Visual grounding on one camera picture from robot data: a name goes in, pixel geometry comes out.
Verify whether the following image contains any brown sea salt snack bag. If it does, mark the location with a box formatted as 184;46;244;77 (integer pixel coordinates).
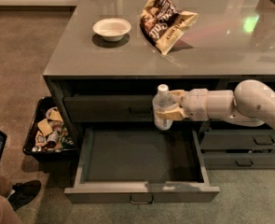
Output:
140;0;199;55

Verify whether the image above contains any black bin with snacks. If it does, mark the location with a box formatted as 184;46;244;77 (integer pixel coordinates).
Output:
23;97;76;160

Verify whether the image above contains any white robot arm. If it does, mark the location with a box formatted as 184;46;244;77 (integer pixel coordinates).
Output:
152;79;275;131

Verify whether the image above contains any open middle left drawer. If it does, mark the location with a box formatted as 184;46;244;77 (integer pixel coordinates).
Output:
64;127;220;204

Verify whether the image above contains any bottom right drawer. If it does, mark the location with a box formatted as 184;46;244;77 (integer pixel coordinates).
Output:
203;153;275;169

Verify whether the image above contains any black shoe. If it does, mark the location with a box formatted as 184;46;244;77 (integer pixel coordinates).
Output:
8;180;41;211

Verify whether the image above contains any person's knee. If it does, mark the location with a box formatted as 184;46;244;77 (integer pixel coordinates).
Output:
0;196;22;224

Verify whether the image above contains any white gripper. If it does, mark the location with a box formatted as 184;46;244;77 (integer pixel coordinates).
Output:
156;89;209;121

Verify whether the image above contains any white paper bowl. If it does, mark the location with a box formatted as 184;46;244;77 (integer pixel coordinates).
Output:
92;18;131;42

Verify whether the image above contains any clear plastic water bottle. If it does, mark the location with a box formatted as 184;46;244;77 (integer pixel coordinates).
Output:
152;84;174;131

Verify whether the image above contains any grey cabinet with counter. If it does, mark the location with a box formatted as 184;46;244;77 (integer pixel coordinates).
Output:
42;0;275;170

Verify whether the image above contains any middle right drawer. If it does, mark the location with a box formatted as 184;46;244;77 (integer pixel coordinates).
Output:
200;130;275;150

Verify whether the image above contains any top left drawer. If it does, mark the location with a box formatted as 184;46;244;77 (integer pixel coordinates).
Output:
63;95;153;122

